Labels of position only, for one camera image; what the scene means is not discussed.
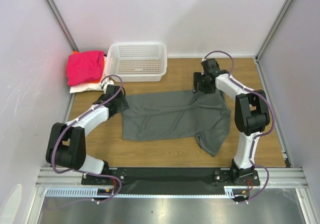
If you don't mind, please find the grey t shirt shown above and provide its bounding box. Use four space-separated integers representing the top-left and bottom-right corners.
122 90 231 156

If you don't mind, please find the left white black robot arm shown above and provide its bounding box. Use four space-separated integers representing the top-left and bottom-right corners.
45 84 129 184

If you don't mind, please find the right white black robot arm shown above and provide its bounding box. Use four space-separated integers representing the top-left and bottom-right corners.
193 58 272 185

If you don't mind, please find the white folded t shirt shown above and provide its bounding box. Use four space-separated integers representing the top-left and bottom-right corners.
69 56 107 94

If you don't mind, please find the white perforated plastic basket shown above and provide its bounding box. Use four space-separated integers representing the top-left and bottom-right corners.
105 42 168 82

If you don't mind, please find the pink folded t shirt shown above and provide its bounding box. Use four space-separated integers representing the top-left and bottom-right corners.
66 50 105 86

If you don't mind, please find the orange folded t shirt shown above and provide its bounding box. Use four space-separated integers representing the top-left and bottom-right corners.
72 50 106 84

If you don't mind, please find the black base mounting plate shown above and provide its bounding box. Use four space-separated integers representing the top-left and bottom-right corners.
81 167 260 196

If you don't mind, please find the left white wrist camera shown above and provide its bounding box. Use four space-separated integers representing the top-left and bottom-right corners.
100 80 114 92

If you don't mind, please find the right aluminium frame post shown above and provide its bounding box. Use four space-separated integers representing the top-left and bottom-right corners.
255 0 294 61

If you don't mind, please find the aluminium frame post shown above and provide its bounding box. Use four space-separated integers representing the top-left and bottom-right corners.
44 0 79 51
255 0 294 61

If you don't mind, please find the white slotted cable duct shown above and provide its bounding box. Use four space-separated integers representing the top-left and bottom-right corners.
46 186 251 199

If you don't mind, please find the left aluminium frame post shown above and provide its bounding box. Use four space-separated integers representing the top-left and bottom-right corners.
44 0 79 51

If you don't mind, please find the aluminium front rail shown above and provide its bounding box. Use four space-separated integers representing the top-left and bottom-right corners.
35 168 309 189

